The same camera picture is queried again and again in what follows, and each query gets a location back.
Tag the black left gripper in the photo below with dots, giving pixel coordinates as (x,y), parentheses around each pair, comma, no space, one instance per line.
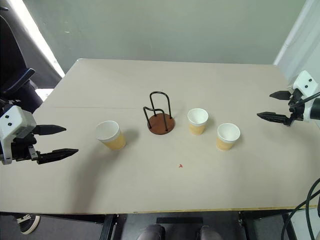
(23,150)

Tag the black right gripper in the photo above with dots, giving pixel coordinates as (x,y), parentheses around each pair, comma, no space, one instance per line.
(297,107)

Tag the yellow white paper cup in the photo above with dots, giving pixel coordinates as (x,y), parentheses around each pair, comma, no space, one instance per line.
(111,136)
(197,122)
(228,137)

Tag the black white sneaker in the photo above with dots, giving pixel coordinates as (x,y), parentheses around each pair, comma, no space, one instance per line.
(28,222)

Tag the black office chair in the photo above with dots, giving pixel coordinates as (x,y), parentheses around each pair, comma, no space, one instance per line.
(12,62)

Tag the small red scrap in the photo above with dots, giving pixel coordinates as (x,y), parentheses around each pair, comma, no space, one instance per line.
(180,166)

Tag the dark rounded shape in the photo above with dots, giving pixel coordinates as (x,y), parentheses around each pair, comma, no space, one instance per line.
(210,233)
(150,232)

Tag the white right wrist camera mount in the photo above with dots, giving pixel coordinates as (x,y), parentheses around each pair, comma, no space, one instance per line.
(304,82)

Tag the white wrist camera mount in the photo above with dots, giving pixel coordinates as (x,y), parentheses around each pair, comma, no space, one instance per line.
(15,122)
(304,82)

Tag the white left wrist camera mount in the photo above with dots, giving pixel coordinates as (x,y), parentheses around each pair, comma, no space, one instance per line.
(15,122)

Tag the black table frame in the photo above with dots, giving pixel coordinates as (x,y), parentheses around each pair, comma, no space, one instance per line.
(110,225)

